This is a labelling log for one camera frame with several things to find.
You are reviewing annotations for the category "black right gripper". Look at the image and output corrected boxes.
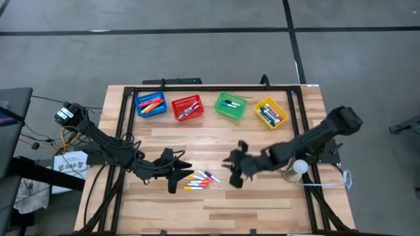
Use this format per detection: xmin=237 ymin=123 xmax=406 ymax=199
xmin=222 ymin=140 xmax=266 ymax=181

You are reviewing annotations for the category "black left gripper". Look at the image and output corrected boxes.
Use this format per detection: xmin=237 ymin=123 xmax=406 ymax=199
xmin=140 ymin=147 xmax=196 ymax=182

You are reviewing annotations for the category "small purple cap marker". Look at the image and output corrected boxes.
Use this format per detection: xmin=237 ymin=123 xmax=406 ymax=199
xmin=204 ymin=170 xmax=221 ymax=184

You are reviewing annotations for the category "thin green Expo marker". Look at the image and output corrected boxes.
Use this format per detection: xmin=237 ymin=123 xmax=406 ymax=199
xmin=178 ymin=104 xmax=199 ymax=119

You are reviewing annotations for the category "blue Expo dry-erase marker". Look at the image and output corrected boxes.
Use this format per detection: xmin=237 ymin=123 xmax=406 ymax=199
xmin=257 ymin=109 xmax=275 ymax=128

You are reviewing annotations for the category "thin blue white marker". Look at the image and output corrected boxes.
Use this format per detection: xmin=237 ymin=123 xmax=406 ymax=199
xmin=180 ymin=105 xmax=200 ymax=119

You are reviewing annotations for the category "teal Expo dry-erase marker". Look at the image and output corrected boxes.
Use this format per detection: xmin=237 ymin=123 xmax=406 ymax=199
xmin=259 ymin=108 xmax=277 ymax=127

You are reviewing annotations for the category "green Expo dry-erase marker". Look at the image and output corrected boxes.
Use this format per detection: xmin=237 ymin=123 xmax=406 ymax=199
xmin=261 ymin=106 xmax=280 ymax=125

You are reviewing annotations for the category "thin red white marker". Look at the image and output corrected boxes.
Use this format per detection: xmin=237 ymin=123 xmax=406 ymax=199
xmin=183 ymin=101 xmax=200 ymax=114

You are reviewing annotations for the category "orange highlighter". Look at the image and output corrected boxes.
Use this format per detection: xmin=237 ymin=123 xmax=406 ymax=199
xmin=145 ymin=99 xmax=164 ymax=115

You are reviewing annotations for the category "pink Expo dry-erase marker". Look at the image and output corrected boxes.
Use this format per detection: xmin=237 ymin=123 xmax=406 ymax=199
xmin=264 ymin=103 xmax=284 ymax=121

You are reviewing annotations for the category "green plastic basket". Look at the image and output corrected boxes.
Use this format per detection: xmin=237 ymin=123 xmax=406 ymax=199
xmin=214 ymin=91 xmax=248 ymax=121

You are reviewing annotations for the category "blue plastic basket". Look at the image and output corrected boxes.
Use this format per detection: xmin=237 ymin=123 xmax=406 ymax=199
xmin=135 ymin=91 xmax=168 ymax=118

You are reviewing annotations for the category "red plastic basket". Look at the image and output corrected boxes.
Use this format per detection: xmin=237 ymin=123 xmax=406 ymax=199
xmin=171 ymin=94 xmax=205 ymax=122

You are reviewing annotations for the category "brass base white bulb lamp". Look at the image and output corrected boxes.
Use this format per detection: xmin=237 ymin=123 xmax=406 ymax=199
xmin=282 ymin=159 xmax=310 ymax=183

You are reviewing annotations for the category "yellow plastic basket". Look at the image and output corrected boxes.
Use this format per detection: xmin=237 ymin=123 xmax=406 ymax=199
xmin=253 ymin=96 xmax=289 ymax=130

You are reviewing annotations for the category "black power strip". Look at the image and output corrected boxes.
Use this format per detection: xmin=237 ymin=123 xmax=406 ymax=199
xmin=142 ymin=77 xmax=203 ymax=86

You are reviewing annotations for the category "white printed paper sheet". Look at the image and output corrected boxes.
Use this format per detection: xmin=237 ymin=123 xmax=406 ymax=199
xmin=52 ymin=150 xmax=89 ymax=195

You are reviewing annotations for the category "black beam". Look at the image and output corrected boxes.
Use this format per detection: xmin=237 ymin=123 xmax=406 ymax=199
xmin=6 ymin=156 xmax=86 ymax=192

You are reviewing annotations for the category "white crumpled cloth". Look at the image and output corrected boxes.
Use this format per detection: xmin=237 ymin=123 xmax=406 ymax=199
xmin=12 ymin=178 xmax=51 ymax=214

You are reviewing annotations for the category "dark grey side table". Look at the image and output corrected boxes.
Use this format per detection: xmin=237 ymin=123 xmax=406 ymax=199
xmin=0 ymin=87 xmax=33 ymax=236

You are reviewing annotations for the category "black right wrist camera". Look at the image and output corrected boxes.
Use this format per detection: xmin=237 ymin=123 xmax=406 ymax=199
xmin=228 ymin=175 xmax=246 ymax=189

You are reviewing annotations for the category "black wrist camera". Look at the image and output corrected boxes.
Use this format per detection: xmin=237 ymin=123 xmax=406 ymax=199
xmin=167 ymin=178 xmax=180 ymax=195
xmin=228 ymin=175 xmax=246 ymax=189

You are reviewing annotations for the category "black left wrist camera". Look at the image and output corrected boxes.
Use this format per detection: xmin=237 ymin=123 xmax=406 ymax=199
xmin=167 ymin=178 xmax=180 ymax=195

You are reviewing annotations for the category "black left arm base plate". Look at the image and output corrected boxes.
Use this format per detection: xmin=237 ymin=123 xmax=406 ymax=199
xmin=85 ymin=139 xmax=134 ymax=166

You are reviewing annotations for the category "black aluminium table frame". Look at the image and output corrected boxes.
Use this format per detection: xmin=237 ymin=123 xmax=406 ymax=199
xmin=78 ymin=84 xmax=357 ymax=236

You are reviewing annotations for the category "white cable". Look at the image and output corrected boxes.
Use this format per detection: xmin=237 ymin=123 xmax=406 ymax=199
xmin=300 ymin=169 xmax=354 ymax=191

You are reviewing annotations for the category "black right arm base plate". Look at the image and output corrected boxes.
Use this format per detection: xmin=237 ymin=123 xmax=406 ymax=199
xmin=293 ymin=137 xmax=344 ymax=165

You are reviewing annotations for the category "yellow cable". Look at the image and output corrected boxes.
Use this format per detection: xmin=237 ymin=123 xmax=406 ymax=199
xmin=57 ymin=129 xmax=81 ymax=153

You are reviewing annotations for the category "black floor cable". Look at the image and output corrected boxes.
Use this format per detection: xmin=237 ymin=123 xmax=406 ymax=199
xmin=31 ymin=94 xmax=103 ymax=111

